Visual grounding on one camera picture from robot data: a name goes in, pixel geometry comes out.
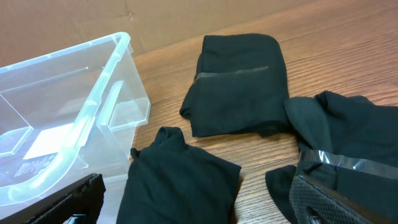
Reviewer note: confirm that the clear plastic storage bin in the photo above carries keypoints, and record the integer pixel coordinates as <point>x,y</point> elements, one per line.
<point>94,85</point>

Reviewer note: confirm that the large folded black garment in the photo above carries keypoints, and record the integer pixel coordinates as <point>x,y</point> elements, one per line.
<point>239,87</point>

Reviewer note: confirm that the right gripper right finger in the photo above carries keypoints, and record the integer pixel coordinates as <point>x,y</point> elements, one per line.
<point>314,203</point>

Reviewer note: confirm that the white label in bin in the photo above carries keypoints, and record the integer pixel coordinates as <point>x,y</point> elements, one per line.
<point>48,141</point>

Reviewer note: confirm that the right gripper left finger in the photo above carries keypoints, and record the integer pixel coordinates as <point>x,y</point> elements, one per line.
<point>79,202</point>

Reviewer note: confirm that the black taped garment right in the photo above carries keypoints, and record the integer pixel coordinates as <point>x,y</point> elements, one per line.
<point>347,144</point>

